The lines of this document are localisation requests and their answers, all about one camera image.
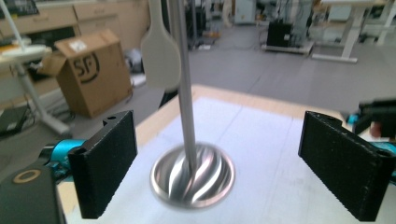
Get metal utensil stand with hooks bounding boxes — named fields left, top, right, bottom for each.
left=149, top=0, right=236, bottom=210

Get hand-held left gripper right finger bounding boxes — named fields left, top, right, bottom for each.
left=297, top=110, right=396, bottom=223

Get white desk in background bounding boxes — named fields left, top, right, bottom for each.
left=311, top=0, right=396, bottom=64

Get wooden spatula with teal handle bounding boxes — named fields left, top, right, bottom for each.
left=140, top=0, right=182, bottom=91

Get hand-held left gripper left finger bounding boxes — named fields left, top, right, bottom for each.
left=67, top=109, right=138, bottom=220

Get black box on pallet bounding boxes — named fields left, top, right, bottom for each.
left=266, top=21, right=294, bottom=49

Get brown cardboard box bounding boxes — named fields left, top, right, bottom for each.
left=37, top=28, right=134, bottom=119

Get black laptop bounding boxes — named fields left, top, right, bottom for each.
left=0, top=105, right=30, bottom=138

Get white desk leg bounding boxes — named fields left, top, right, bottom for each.
left=0, top=0, right=73, bottom=138

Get grey rounded bag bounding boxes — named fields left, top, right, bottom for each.
left=124, top=48, right=146, bottom=75

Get wooden cabinets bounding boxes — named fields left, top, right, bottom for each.
left=0, top=0, right=151, bottom=52

